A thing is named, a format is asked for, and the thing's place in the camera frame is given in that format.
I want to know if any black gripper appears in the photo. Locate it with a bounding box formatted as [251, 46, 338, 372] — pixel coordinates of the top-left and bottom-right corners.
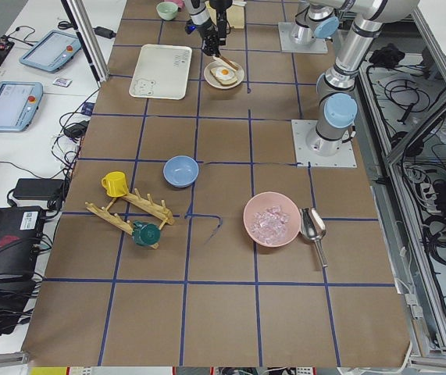
[201, 25, 220, 55]

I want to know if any bread slice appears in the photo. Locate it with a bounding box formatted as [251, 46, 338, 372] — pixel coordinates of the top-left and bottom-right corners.
[210, 66, 237, 86]
[213, 55, 240, 71]

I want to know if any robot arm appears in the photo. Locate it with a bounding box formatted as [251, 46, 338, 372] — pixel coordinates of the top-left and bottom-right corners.
[296, 0, 419, 157]
[184, 0, 220, 57]

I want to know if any white plate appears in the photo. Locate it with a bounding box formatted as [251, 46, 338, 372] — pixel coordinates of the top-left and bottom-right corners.
[204, 61, 244, 90]

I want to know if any bread slice under egg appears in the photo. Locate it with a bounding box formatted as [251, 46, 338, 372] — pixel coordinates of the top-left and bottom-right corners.
[210, 66, 237, 86]

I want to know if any fried egg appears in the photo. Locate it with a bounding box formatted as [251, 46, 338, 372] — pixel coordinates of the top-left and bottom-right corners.
[211, 66, 234, 80]

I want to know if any wooden cutting board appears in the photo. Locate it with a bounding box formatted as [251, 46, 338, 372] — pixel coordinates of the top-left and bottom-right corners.
[227, 1, 247, 29]

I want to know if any green bowl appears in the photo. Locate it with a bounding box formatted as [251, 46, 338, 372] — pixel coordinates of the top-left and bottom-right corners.
[156, 2, 179, 21]

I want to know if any cream bear tray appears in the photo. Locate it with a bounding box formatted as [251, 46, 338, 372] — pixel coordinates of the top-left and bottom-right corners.
[129, 44, 192, 100]

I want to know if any blue bowl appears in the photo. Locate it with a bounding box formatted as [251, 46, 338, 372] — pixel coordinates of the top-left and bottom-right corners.
[163, 155, 199, 188]

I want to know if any teach pendant tablet far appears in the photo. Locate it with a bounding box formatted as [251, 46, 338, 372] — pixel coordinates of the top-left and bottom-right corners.
[19, 30, 81, 73]

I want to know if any teach pendant tablet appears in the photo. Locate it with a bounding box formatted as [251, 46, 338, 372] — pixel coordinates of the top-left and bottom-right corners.
[0, 81, 44, 132]
[19, 30, 81, 73]

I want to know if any yellow cup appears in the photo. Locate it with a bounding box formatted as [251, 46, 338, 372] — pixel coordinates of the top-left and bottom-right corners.
[101, 171, 129, 198]

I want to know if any wooden dish rack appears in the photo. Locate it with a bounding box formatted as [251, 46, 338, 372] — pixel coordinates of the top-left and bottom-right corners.
[84, 187, 176, 251]

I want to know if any pink bowl with ice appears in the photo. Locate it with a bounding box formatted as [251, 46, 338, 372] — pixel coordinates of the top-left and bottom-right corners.
[243, 191, 301, 247]

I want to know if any dark green cup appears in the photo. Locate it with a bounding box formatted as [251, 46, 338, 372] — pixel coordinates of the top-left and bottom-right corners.
[131, 220, 161, 247]

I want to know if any teach pendant tablet near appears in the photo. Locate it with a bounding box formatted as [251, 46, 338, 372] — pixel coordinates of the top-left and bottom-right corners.
[0, 81, 44, 132]

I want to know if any metal scoop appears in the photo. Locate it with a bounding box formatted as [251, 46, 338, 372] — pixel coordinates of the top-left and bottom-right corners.
[300, 207, 328, 268]

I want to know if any black power adapter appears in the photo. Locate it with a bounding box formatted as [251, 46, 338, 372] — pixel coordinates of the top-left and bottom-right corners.
[12, 178, 63, 201]

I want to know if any black laptop box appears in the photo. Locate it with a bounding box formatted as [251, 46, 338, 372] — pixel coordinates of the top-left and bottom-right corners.
[0, 205, 45, 283]

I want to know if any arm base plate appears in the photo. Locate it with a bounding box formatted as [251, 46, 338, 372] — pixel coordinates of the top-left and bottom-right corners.
[291, 120, 357, 168]
[278, 22, 328, 54]

